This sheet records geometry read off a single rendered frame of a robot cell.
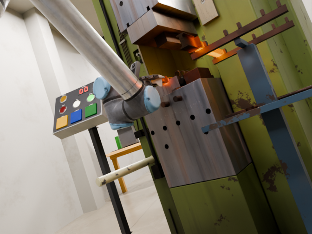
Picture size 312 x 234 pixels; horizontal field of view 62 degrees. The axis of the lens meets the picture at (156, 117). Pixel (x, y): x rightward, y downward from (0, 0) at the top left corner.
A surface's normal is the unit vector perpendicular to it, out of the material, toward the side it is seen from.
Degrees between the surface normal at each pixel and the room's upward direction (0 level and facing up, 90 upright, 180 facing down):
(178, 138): 90
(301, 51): 90
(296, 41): 90
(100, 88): 85
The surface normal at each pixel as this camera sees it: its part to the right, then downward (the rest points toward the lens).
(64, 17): 0.22, 0.38
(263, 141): -0.61, 0.13
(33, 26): -0.27, 0.00
